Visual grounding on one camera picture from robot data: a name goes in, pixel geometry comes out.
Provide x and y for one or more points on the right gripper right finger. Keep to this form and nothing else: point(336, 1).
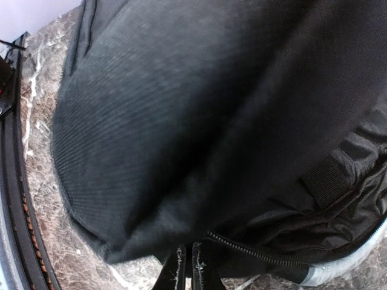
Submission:
point(204, 273)

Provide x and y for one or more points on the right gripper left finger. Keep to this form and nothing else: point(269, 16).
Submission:
point(173, 272)

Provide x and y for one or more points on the black student bag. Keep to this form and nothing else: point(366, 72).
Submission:
point(257, 127)

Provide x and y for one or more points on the black front rail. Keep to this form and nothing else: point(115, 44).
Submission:
point(24, 260)

